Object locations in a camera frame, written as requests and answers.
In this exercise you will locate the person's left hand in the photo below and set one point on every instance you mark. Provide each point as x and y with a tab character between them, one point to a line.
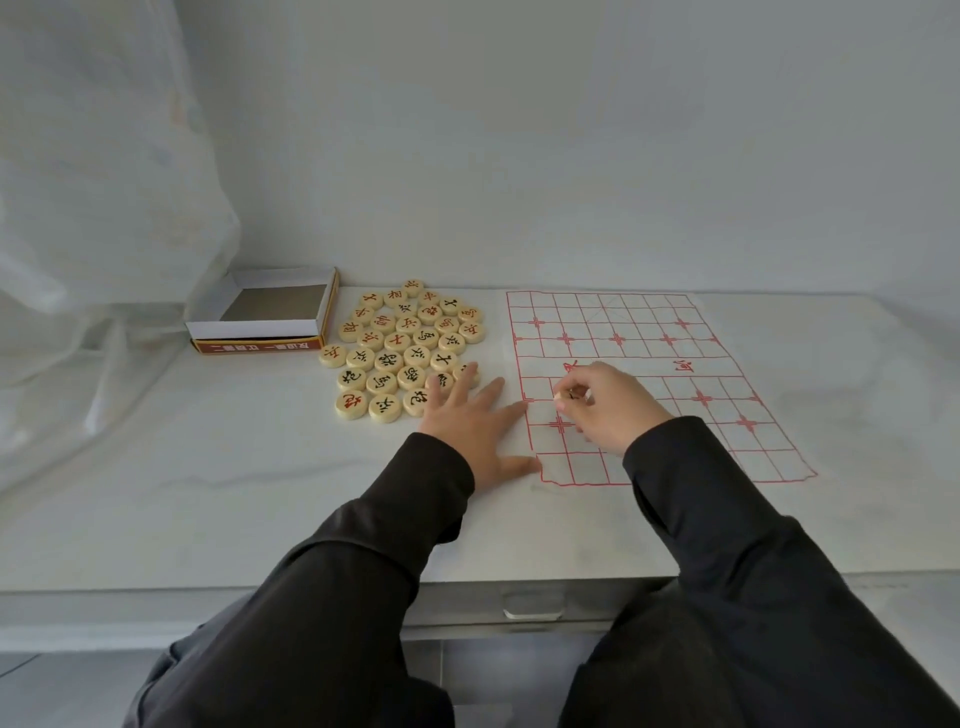
472	439

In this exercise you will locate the person's right hand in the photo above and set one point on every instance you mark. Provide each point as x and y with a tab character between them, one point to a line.
619	409

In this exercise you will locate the red grid xiangqi board sheet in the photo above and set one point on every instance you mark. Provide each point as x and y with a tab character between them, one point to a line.
637	322

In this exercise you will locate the pile of wooden xiangqi pieces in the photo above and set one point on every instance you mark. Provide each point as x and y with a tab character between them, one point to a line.
390	360

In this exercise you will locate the person's left forearm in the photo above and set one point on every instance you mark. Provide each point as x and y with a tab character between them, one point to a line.
337	615

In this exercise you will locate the person's right forearm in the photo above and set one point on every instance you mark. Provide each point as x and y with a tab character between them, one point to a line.
735	600

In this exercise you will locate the grey desk drawer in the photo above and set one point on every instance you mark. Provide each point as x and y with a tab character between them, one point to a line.
465	604

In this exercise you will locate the white cardboard box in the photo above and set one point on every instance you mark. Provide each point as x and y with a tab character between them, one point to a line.
274	304

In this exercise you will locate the sheer white curtain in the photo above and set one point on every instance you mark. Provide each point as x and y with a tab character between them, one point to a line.
90	225

